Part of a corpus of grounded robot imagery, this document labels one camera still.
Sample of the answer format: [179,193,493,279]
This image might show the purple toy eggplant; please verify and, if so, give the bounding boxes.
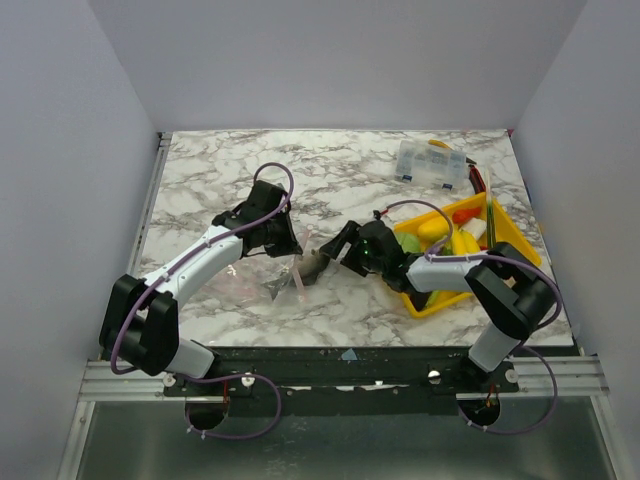
[297,250,332,286]

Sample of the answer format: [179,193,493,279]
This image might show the clear zip top bag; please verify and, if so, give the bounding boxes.
[218,224,320,306]

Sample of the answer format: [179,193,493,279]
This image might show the yellow toy banana bunch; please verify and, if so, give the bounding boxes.
[450,228,481,256]

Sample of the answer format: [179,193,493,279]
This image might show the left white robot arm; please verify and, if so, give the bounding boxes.
[99,180,302,395]

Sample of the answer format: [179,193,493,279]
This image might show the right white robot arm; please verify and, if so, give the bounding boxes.
[320,220,562,392]

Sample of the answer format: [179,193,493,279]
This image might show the green toy cabbage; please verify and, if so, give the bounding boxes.
[396,232,422,254]

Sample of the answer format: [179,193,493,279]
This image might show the green toy celery stalks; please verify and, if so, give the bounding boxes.
[424,290,456,310]

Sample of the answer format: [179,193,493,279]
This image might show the clear plastic organizer box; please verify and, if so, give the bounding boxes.
[394,140,469,190]

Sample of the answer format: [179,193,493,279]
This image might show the red black pliers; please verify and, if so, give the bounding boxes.
[467,160,487,194]

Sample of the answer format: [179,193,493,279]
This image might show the yellow plastic tray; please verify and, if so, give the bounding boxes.
[394,193,542,319]

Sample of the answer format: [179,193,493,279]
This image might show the black mounting base bar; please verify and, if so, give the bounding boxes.
[164,347,519,420]

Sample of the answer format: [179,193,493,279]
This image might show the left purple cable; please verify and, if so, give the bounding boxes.
[110,162,295,376]

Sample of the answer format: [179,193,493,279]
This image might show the yellow handled tool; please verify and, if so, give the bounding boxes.
[428,139,451,150]

